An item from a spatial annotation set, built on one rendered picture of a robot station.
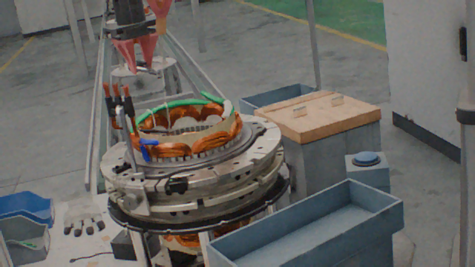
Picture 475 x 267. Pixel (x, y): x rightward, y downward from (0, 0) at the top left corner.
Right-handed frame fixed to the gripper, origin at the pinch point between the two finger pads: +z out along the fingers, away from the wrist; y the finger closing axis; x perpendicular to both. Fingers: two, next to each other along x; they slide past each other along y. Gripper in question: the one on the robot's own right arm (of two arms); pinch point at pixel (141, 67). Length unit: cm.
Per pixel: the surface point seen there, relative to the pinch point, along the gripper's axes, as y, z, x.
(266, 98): -31.5, 16.8, -5.5
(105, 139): -17, 48, -102
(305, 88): -40.4, 16.1, -1.4
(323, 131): -24.2, 15.5, 24.1
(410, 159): -198, 126, -108
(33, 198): 22, 40, -51
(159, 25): 1.9, -10.1, 17.6
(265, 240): 4.4, 16.9, 44.8
